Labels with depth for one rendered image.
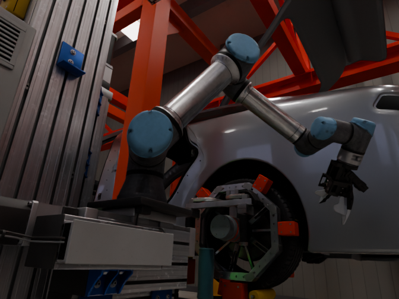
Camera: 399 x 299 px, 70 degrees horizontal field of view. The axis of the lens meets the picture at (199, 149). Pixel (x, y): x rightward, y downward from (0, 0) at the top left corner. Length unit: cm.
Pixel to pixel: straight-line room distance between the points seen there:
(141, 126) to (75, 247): 35
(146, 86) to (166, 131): 125
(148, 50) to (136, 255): 171
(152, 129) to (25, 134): 33
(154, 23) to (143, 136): 165
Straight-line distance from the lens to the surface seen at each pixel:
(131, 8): 276
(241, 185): 174
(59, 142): 89
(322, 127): 98
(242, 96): 106
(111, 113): 436
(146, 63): 208
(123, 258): 59
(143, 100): 191
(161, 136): 73
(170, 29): 261
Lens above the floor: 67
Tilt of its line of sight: 21 degrees up
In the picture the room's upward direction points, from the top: 3 degrees clockwise
